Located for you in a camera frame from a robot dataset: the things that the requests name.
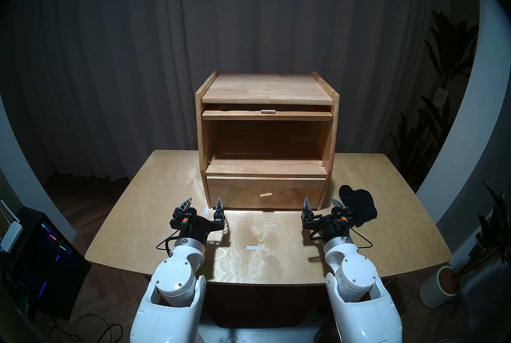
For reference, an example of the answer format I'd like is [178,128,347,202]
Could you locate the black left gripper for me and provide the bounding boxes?
[170,197,225,245]

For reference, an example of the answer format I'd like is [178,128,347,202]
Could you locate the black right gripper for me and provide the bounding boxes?
[302,197,357,242]

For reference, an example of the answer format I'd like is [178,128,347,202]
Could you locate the black socks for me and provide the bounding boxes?
[339,185,378,227]

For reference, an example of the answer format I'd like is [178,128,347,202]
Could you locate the wooden flap door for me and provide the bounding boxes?
[202,104,334,121]

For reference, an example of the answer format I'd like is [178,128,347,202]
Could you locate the wooden cabinet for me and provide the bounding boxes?
[195,70,340,211]

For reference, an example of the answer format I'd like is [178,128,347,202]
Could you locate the white round plant pot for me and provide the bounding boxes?
[419,265,461,309]

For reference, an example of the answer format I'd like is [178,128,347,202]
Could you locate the black computer tower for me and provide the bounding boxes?
[8,207,91,321]

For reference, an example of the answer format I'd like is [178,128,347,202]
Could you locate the plant in white pot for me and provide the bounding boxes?
[451,183,511,279]

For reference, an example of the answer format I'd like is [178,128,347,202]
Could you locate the white router box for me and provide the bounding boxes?
[0,201,24,254]

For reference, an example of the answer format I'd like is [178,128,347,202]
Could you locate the tall plant with tag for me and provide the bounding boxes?
[389,10,479,191]

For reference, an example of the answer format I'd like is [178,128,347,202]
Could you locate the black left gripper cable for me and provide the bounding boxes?
[156,231,180,257]

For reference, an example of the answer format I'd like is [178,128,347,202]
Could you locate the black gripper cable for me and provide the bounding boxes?
[156,231,180,257]
[347,226,374,250]

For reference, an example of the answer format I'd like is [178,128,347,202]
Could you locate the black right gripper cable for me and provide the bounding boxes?
[347,226,374,250]

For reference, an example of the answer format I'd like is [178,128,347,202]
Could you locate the black floor cables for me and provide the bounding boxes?
[36,312,124,343]

